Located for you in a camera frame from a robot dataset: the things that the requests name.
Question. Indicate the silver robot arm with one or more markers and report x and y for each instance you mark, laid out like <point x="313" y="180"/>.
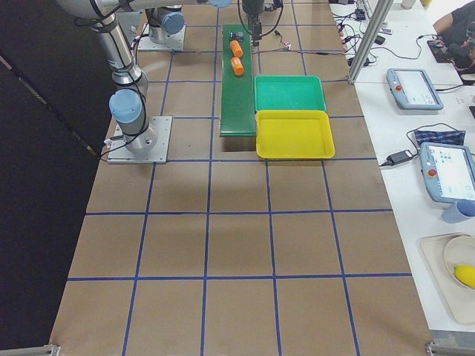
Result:
<point x="127" y="105"/>
<point x="164" y="22"/>

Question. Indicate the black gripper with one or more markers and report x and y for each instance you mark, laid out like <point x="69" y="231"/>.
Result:
<point x="252" y="7"/>

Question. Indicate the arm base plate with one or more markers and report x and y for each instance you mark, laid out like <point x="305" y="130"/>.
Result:
<point x="161" y="41"/>
<point x="151" y="146"/>

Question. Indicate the blue plastic cup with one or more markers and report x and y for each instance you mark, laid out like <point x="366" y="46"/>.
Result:
<point x="459" y="211"/>

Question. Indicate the beige serving tray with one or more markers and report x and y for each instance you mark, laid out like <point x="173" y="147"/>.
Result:
<point x="458" y="299"/>

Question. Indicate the green push button switch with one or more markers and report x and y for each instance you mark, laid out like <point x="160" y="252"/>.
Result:
<point x="236" y="36"/>

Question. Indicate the upper teach pendant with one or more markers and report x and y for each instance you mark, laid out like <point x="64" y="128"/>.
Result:
<point x="413" y="90"/>

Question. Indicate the aluminium frame post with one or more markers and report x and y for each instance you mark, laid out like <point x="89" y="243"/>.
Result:
<point x="379" y="15"/>

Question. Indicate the cream bowl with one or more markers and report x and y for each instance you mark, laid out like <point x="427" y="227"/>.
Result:
<point x="459" y="251"/>

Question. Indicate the blue patterned cloth pouch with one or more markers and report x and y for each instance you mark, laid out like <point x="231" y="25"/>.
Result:
<point x="442" y="137"/>

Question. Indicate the yellow banana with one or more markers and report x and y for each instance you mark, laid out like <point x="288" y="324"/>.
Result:
<point x="465" y="274"/>

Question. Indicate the orange cylinder with 4680 print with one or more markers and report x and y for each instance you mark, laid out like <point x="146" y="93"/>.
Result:
<point x="237" y="66"/>

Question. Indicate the black power adapter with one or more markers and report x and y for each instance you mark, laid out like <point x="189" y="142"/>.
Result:
<point x="397" y="158"/>

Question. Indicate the green plastic tray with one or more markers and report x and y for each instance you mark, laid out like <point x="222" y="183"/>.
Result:
<point x="289" y="93"/>

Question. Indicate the lower teach pendant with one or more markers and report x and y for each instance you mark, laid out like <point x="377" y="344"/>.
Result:
<point x="448" y="171"/>

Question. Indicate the teach pendant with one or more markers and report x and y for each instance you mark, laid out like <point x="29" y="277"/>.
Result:
<point x="413" y="90"/>
<point x="448" y="171"/>

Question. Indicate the person in black shirt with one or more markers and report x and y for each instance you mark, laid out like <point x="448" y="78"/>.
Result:
<point x="457" y="32"/>

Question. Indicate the green conveyor belt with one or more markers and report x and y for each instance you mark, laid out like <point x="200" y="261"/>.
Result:
<point x="237" y="92"/>

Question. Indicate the yellow plastic tray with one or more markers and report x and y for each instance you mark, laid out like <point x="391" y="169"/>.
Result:
<point x="294" y="134"/>

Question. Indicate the plain orange cylinder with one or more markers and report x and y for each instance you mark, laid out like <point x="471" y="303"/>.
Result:
<point x="236" y="49"/>

